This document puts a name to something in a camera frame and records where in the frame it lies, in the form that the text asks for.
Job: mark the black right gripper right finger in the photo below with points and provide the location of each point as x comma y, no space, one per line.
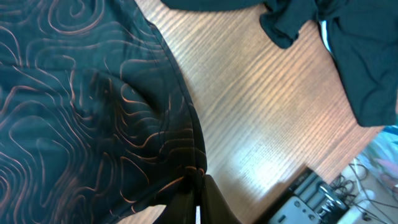
213,207

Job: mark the black garment pile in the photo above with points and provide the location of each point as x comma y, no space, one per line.
361,36

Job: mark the black patterned sports jersey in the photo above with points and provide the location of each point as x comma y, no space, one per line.
97,123

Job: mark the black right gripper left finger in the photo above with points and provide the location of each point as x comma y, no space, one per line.
181,210

